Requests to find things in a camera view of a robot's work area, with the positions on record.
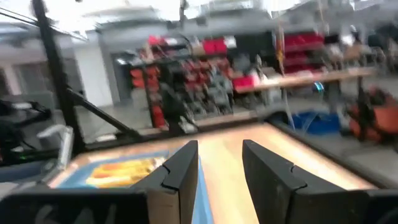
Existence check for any orange and black object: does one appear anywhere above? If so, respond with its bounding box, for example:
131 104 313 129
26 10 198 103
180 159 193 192
343 86 398 146

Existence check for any blue storage bin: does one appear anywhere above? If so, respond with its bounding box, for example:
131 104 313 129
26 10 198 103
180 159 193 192
290 111 341 135

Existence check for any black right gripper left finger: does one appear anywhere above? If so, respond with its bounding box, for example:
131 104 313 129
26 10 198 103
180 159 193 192
130 139 200 224

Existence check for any black metal table frame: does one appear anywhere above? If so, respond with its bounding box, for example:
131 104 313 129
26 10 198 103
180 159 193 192
29 0 398 190

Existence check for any blue plastic tray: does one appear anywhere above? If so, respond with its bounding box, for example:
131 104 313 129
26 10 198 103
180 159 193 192
57 151 215 224

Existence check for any shelf with red bins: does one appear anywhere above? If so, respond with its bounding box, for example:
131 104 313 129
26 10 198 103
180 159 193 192
282 30 326 75
129 34 265 131

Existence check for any long wooden workbench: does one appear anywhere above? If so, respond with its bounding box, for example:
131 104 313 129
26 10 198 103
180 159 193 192
233 67 379 94

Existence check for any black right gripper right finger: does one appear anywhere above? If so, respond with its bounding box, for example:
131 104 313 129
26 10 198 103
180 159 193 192
242 139 371 224

